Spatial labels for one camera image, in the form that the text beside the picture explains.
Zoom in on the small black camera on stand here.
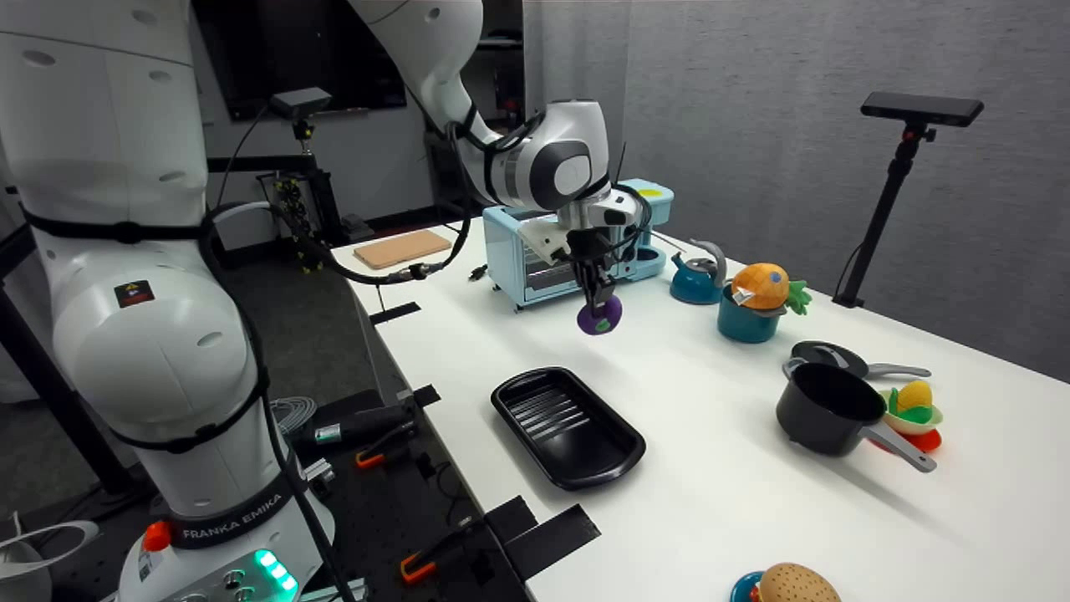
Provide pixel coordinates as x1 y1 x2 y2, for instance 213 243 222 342
270 84 338 117

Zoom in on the orange black clamp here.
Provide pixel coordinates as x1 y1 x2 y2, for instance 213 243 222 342
351 417 428 474
399 514 487 587

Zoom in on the black tape strip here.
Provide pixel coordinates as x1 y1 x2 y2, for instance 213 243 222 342
483 496 543 548
369 296 424 328
399 380 445 412
511 500 607 583

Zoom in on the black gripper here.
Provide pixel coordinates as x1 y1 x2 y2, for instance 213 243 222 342
565 217 635 311

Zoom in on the teal cup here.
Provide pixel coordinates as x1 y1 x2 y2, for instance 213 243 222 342
715 282 785 348

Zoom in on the black monitor screen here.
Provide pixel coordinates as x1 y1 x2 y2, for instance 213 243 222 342
192 0 413 124

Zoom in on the black camera tripod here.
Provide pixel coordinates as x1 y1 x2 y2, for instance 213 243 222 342
828 117 935 311

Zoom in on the yellow green red toy stack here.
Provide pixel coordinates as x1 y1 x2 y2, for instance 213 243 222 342
883 378 948 456

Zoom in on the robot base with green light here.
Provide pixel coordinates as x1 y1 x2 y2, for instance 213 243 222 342
113 514 338 602

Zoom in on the purple round toy object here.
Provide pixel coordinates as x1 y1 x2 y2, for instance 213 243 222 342
574 296 627 339

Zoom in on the toy burger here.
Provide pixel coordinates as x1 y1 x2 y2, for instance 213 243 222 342
745 557 845 602

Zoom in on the teal toy kettle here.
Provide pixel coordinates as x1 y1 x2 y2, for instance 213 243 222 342
665 237 730 309

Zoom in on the black stereo camera bar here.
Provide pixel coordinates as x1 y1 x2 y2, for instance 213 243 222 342
859 89 988 130

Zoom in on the black ribbed plastic tray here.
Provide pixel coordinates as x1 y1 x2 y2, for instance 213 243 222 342
487 364 649 496

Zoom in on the white round ring object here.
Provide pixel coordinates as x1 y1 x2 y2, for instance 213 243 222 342
0 514 103 602

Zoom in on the small black pan grey handle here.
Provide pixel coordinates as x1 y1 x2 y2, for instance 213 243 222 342
784 339 935 389

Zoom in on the black metal camera stand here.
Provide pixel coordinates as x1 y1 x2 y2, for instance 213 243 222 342
259 110 348 271

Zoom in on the black tool with teal tip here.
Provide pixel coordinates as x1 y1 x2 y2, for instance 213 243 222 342
292 398 417 459

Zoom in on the wooden cutting board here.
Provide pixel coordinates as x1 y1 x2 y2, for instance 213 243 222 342
351 226 455 274

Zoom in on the black pot with grey handle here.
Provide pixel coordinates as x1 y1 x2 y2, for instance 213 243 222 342
773 360 939 474

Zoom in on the light blue toy toaster oven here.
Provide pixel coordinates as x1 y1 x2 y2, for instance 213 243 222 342
483 177 679 315

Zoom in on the black cable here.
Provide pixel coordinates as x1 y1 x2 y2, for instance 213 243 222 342
320 110 496 288

